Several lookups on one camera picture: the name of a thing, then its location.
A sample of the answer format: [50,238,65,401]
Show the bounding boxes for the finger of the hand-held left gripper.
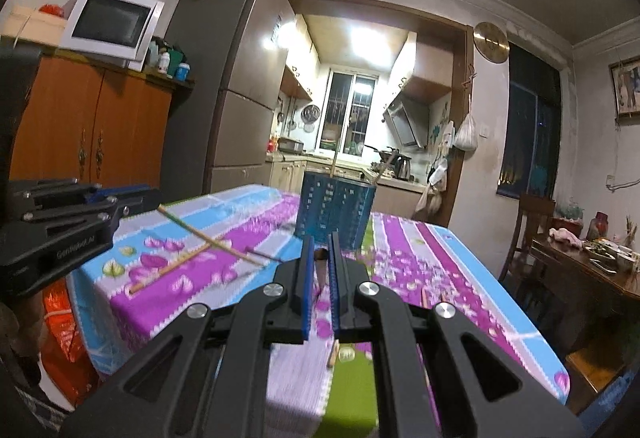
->
[0,200,132,301]
[10,178,162,221]

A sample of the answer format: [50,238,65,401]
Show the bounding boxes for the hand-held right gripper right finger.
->
[327,232,586,438]

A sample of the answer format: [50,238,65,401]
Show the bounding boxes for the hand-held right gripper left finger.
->
[60,233,316,438]

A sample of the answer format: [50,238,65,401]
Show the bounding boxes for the blue perforated utensil holder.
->
[295,169,378,253]

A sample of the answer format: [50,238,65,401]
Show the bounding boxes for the orange wooden cabinet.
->
[7,52,193,199]

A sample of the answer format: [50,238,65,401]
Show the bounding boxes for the cardboard box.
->
[0,5,68,50]

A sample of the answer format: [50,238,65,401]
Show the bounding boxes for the red plastic bag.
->
[42,278,95,406]

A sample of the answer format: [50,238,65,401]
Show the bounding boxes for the purple floral tablecloth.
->
[67,183,571,438]

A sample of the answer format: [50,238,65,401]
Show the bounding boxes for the kitchen counter cabinets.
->
[265,153,431,219]

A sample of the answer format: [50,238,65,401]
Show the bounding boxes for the white microwave oven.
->
[62,0,165,71]

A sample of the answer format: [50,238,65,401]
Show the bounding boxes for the hanging cloth bag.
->
[416,158,448,217]

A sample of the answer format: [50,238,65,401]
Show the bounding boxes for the black wok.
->
[364,144,399,162]

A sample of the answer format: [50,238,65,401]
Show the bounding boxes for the green container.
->
[167,47,187,78]

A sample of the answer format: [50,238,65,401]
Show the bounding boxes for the grey refrigerator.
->
[160,0,297,202]

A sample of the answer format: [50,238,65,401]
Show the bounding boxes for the barred kitchen window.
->
[320,70,378,154]

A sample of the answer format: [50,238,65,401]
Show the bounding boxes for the metal range hood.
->
[382,93,431,150]

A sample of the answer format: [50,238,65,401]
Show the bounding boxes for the hanging white plastic bag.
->
[451,110,479,152]

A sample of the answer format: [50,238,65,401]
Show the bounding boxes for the dark wooden chair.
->
[497,193,557,299]

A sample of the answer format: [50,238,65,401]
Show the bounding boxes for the pink cloth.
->
[549,228,583,249]

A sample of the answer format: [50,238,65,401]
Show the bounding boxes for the kitchen ceiling light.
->
[350,18,407,64]

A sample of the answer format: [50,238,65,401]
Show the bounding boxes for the dark window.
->
[496,40,563,201]

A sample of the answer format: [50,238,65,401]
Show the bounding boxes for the dark wooden side table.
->
[530,235,640,369]

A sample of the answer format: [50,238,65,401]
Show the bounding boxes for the red jar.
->
[587,212,610,241]

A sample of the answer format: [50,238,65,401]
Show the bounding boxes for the wooden stool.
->
[565,348,631,415]

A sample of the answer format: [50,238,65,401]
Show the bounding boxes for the round gold wall clock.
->
[473,21,510,65]

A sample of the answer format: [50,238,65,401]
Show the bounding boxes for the wall cable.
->
[605,173,640,192]

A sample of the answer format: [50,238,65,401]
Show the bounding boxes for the framed wall picture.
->
[608,59,640,120]

